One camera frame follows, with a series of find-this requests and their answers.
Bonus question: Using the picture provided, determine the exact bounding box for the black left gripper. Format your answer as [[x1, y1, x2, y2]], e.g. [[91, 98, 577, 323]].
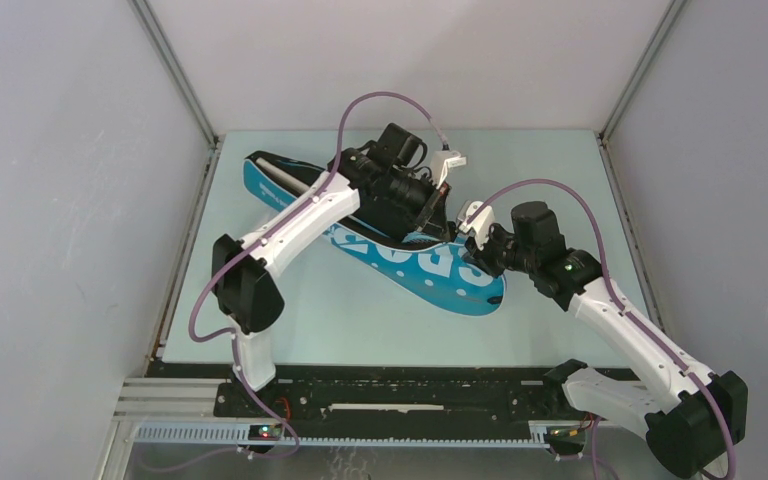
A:
[[384, 169, 452, 244]]

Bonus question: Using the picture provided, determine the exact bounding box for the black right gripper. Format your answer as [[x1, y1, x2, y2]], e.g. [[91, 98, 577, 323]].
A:
[[463, 222, 535, 280]]

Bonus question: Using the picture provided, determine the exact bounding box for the blue racket bag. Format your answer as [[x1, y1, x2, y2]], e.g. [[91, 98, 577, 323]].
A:
[[242, 151, 506, 316]]

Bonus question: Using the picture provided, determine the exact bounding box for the blue racket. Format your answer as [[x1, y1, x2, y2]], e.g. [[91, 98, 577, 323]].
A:
[[255, 158, 310, 196]]

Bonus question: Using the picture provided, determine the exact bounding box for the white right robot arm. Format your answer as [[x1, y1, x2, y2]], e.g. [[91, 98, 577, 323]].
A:
[[457, 201, 748, 479]]

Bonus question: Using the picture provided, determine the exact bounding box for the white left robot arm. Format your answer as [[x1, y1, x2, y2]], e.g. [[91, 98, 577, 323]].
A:
[[211, 124, 467, 417]]

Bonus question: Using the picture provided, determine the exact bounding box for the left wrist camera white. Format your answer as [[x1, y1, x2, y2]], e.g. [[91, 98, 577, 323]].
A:
[[429, 150, 468, 189]]

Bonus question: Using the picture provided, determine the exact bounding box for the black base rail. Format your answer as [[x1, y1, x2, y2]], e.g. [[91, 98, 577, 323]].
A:
[[213, 365, 594, 440]]

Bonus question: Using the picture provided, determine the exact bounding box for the grey cable duct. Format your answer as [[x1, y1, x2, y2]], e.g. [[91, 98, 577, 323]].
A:
[[132, 422, 549, 448]]

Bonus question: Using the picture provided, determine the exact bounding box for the aluminium frame post right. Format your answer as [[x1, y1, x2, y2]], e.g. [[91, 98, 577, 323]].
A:
[[599, 0, 690, 144]]

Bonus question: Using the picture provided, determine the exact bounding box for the aluminium frame post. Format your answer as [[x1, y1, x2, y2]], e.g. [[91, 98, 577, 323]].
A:
[[128, 0, 219, 148], [599, 0, 690, 144]]

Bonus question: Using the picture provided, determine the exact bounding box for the aluminium frame post left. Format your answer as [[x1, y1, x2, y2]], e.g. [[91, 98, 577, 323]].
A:
[[128, 0, 219, 148]]

